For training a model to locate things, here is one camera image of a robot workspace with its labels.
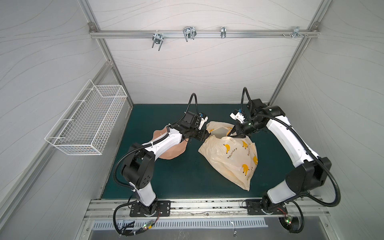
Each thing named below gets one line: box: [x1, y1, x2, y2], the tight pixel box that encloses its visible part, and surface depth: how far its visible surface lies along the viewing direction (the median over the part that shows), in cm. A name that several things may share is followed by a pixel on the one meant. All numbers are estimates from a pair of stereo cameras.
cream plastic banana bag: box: [198, 121, 259, 191], surface depth 76 cm
